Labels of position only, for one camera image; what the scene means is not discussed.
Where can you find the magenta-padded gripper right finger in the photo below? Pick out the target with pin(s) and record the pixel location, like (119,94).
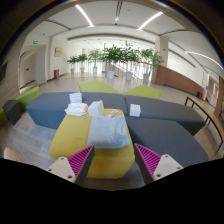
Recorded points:
(165,166)

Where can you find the long blue-grey bench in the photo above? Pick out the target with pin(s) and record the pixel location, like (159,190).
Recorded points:
(50,106)

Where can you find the dark grey cube stool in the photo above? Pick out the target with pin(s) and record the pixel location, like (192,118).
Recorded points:
(12,111)

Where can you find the black wall screen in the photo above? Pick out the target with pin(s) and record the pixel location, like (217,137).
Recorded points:
(2,73)

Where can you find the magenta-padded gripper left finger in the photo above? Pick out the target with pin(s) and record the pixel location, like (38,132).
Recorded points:
(65,166)

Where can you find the wooden bench with black frame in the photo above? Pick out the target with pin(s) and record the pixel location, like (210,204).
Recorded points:
(203,108)

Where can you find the light blue towel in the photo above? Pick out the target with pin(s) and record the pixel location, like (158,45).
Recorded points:
(106,133)

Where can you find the ceiling strip lights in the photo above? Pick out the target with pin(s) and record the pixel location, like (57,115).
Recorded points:
(83,14)

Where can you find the yellow ottoman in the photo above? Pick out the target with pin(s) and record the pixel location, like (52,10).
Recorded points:
(70,140)

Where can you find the red bin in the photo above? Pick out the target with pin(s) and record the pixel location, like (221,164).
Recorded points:
(56,74)

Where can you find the stack of white folded cloths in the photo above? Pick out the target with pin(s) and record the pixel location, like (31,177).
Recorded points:
(75,97)

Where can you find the framed picture on wall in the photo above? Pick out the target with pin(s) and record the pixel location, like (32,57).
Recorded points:
(58,52)

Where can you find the long green bench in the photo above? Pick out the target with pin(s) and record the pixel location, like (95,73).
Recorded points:
(28,96)

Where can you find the white crumpled cloth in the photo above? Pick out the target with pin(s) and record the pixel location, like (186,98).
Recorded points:
(76,109)

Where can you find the tall white box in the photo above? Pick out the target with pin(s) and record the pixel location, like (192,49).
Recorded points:
(96,108)

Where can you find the small white cube box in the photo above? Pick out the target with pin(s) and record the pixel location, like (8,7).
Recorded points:
(135,110)

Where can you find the small white tube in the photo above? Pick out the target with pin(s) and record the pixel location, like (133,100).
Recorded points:
(112,113)

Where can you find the row of potted plants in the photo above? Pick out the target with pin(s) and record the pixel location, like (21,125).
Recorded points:
(113,55)

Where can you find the green exit sign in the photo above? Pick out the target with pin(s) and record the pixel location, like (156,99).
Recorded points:
(35,42)

